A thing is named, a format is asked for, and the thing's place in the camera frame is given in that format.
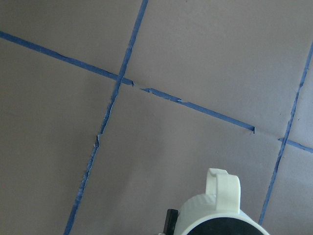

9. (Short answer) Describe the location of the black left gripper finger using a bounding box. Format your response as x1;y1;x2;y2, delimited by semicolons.
163;209;177;235

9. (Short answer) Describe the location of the white cup with handle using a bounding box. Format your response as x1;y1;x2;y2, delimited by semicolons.
174;168;268;235

